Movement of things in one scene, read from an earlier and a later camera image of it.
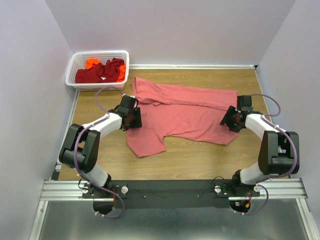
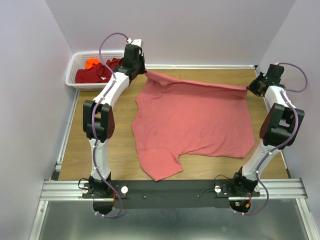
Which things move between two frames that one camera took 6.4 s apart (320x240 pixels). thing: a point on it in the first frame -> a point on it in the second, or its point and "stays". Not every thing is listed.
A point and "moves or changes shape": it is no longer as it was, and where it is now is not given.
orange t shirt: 90,62 stays
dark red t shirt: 100,73 stays
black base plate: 145,194 stays
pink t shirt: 189,114 moves or changes shape
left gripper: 136,117 -> 137,69
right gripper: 227,118 -> 253,87
